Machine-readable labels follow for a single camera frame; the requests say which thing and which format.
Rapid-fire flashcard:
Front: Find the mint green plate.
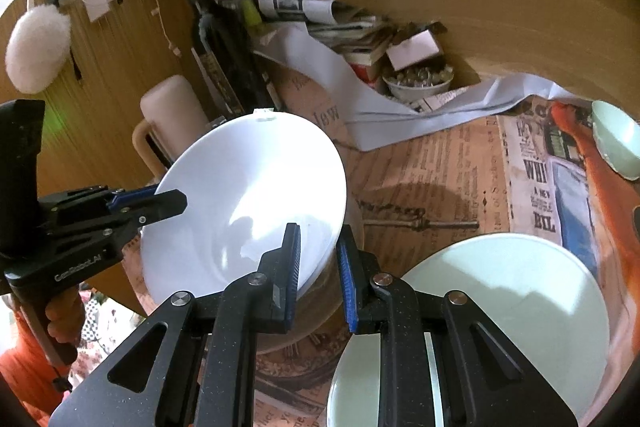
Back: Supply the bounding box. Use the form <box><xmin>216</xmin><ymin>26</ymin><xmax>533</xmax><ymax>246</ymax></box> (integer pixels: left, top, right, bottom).
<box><xmin>326</xmin><ymin>230</ymin><xmax>608</xmax><ymax>426</ymax></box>

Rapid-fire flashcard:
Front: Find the white patterned bowl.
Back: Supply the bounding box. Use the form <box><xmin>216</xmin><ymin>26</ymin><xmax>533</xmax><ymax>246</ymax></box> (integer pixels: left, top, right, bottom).
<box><xmin>140</xmin><ymin>112</ymin><xmax>347</xmax><ymax>303</ymax></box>

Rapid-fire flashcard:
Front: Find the mint green bowl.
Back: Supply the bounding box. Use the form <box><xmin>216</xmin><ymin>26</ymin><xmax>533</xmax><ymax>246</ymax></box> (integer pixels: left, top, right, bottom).
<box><xmin>591</xmin><ymin>100</ymin><xmax>640</xmax><ymax>181</ymax></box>

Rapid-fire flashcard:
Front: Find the pink-grey bowl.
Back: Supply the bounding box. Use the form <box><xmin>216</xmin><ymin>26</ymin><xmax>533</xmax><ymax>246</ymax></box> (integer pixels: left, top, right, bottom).
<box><xmin>257</xmin><ymin>249</ymin><xmax>342</xmax><ymax>355</ymax></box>

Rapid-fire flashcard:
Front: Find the person left hand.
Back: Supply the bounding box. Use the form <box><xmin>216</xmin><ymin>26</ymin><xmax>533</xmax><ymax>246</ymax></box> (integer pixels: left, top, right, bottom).
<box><xmin>46</xmin><ymin>287</ymin><xmax>86</xmax><ymax>347</ymax></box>

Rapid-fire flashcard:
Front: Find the pink mug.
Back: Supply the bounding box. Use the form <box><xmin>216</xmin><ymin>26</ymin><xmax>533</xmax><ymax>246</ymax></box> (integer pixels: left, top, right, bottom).
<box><xmin>132</xmin><ymin>75</ymin><xmax>210</xmax><ymax>179</ymax></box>

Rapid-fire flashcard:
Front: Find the white fluffy pompom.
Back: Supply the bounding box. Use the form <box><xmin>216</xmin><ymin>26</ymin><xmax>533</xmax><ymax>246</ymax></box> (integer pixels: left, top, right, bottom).
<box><xmin>6</xmin><ymin>4</ymin><xmax>72</xmax><ymax>94</ymax></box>

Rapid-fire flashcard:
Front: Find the dark wine bottle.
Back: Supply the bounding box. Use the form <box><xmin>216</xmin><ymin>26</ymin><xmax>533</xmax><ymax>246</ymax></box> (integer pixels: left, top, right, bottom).
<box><xmin>188</xmin><ymin>0</ymin><xmax>282</xmax><ymax>119</ymax></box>

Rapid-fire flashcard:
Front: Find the grey paper sheet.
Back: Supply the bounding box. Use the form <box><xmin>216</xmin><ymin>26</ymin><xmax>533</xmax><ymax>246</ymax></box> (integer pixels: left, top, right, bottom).
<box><xmin>253</xmin><ymin>26</ymin><xmax>589</xmax><ymax>152</ymax></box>

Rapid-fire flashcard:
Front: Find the small bowl of trinkets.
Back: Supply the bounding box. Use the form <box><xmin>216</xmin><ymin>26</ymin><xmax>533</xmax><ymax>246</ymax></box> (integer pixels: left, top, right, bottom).
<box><xmin>383</xmin><ymin>65</ymin><xmax>454</xmax><ymax>103</ymax></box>

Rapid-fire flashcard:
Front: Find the stack of newspapers and books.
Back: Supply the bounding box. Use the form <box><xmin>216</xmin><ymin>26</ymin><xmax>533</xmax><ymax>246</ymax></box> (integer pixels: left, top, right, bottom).
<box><xmin>216</xmin><ymin>0</ymin><xmax>396</xmax><ymax>66</ymax></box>

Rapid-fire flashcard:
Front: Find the white card box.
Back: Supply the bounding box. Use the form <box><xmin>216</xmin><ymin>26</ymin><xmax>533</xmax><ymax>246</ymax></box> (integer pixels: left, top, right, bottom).
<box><xmin>386</xmin><ymin>29</ymin><xmax>442</xmax><ymax>72</ymax></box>

